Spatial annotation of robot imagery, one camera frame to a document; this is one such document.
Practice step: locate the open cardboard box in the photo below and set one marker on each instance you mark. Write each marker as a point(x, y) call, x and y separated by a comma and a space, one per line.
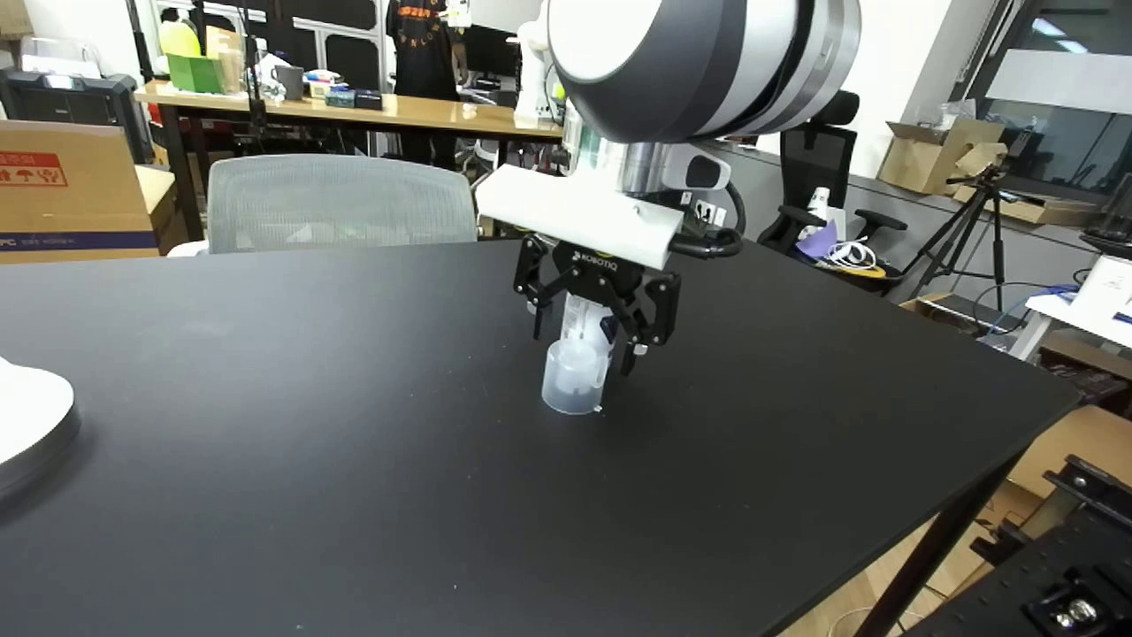
point(937, 152)

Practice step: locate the white plastic bottle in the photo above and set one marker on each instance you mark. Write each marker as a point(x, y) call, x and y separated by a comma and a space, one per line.
point(820, 214)

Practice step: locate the black table leg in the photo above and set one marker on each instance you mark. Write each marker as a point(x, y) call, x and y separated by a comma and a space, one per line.
point(930, 553)

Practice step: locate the long wooden desk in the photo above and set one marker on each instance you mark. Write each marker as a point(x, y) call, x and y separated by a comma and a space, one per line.
point(391, 111)

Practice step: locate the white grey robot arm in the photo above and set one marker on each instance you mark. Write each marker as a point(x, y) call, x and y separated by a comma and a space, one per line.
point(707, 58)

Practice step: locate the black panel shelf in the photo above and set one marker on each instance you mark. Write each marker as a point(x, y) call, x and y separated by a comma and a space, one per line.
point(313, 39)

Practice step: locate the printed brown cardboard box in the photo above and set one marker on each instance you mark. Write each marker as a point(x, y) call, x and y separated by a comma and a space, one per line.
point(70, 189)

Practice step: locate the tall black tripod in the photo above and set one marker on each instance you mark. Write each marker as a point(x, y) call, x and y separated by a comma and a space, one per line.
point(975, 234)

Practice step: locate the black office chair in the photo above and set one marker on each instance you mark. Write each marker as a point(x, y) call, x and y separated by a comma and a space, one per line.
point(825, 164)

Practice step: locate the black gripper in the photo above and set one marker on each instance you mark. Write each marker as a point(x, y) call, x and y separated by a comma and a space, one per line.
point(606, 286)

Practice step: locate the white wrist mount plate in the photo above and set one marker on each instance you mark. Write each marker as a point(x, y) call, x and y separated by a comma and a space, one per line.
point(576, 214)

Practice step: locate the black orange jacket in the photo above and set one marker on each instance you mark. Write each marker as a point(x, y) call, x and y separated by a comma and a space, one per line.
point(422, 46)

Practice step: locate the green box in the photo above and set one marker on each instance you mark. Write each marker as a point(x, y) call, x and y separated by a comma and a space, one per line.
point(195, 66)

